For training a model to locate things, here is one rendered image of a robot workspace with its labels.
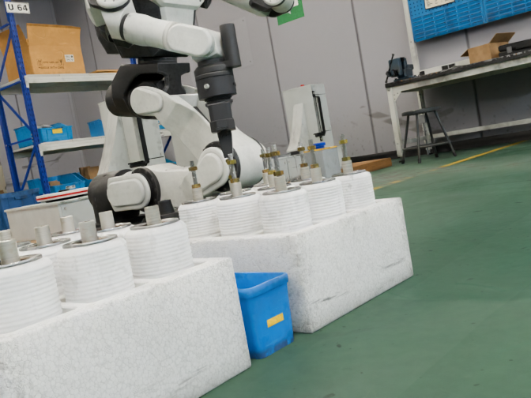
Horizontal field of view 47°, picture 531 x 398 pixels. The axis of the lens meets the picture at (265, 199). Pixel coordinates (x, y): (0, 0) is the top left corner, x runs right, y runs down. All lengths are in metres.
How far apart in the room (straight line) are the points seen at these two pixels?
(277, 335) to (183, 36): 0.70
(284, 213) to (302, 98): 3.97
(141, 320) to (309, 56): 6.69
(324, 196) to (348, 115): 5.92
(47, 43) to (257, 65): 2.65
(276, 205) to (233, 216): 0.12
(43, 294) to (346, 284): 0.61
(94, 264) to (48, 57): 5.82
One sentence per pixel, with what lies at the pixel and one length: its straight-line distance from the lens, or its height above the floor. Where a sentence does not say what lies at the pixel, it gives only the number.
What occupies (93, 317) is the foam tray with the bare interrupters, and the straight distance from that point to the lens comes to 0.80.
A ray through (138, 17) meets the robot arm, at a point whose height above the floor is 0.69.
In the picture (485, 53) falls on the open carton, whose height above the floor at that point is 0.84.
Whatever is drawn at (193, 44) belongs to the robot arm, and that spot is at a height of 0.59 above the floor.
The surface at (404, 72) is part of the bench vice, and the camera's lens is 5.95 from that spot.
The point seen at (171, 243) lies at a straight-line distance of 0.92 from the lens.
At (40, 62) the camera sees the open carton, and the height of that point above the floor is 1.58.
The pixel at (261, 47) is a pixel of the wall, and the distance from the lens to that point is 7.86.
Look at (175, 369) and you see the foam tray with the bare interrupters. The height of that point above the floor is 0.06.
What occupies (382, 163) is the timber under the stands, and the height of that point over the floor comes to 0.04.
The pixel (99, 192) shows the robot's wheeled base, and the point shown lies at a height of 0.29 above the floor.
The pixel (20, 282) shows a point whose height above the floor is 0.23.
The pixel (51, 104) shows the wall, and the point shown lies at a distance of 10.84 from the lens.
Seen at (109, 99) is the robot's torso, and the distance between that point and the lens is 2.05.
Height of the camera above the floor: 0.33
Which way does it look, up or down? 4 degrees down
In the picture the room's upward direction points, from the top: 10 degrees counter-clockwise
